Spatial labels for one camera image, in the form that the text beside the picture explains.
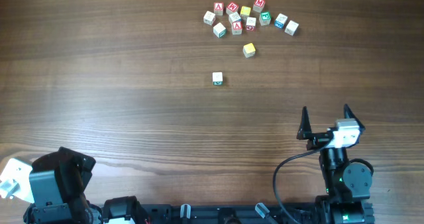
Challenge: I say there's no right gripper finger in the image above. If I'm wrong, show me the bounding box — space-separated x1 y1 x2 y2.
343 103 365 135
296 106 312 140

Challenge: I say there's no yellow block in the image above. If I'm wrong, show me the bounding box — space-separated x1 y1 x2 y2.
242 43 256 58
240 6 251 20

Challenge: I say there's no green V block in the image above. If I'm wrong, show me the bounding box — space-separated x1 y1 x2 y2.
213 72 223 85

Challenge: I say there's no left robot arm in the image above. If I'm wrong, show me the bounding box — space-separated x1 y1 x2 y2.
23 147 150 224

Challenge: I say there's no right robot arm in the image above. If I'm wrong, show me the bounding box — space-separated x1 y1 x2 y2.
297 105 375 224

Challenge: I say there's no plain wood block right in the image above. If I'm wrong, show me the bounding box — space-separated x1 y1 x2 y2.
285 21 299 36

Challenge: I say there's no plain wood block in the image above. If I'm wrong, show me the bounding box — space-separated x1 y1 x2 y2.
285 21 299 36
203 11 216 26

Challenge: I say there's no blue picture block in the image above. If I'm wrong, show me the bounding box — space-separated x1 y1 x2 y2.
274 13 288 29

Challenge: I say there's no red edged wood block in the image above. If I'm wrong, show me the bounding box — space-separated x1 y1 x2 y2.
246 17 256 31

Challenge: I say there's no green letter block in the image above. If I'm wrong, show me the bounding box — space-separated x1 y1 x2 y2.
259 11 272 26

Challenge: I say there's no red A block lower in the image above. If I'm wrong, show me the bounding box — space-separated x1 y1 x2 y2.
231 21 242 35

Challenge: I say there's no red a block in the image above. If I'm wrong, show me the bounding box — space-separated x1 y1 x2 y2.
213 2 224 16
231 21 242 35

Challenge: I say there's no green edged wood block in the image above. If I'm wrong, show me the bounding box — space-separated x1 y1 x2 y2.
213 23 227 38

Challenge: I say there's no blue edged wood block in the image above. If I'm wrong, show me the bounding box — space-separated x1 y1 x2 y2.
229 12 242 24

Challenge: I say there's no red M block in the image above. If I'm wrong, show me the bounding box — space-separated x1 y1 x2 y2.
252 0 266 13

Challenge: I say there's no red W block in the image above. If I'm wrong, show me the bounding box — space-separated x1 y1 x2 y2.
226 1 239 15

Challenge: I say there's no plain wood block left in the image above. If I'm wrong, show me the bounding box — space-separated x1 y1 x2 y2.
203 11 216 26

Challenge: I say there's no red A block top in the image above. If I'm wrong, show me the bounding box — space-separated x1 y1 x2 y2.
213 2 224 16

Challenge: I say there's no right camera cable black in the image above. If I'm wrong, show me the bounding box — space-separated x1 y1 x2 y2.
272 148 324 224

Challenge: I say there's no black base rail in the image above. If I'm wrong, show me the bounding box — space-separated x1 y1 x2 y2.
142 203 376 224

